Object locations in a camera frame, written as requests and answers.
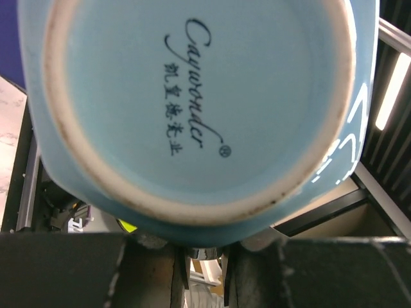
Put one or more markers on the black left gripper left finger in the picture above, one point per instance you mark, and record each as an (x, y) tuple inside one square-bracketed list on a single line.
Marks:
[(90, 270)]

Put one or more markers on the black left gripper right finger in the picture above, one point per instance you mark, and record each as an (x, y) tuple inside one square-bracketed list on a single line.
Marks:
[(333, 272)]

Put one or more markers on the light blue mug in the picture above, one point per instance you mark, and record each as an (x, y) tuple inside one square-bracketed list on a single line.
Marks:
[(202, 122)]

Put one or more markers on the green plate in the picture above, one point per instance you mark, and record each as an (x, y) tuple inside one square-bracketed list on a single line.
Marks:
[(126, 227)]

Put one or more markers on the blue binder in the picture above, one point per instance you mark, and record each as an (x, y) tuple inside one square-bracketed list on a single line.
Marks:
[(11, 62)]

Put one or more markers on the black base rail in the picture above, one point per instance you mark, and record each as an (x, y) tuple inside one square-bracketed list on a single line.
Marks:
[(22, 207)]

